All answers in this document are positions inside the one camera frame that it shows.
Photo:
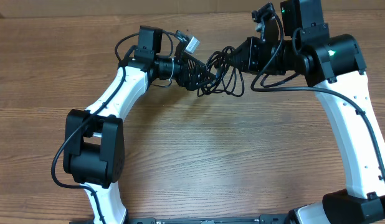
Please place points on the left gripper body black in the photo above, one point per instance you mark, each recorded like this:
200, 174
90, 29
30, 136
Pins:
179, 71

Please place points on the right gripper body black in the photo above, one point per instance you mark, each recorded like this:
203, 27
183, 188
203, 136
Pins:
260, 55

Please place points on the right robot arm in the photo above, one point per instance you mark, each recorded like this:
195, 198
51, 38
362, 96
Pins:
298, 40

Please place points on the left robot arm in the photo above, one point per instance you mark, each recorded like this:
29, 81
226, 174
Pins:
94, 145

